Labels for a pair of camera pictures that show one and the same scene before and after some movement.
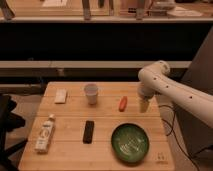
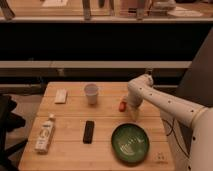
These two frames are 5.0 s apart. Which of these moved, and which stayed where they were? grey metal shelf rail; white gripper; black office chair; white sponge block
Moved: white gripper
Stayed: grey metal shelf rail; black office chair; white sponge block
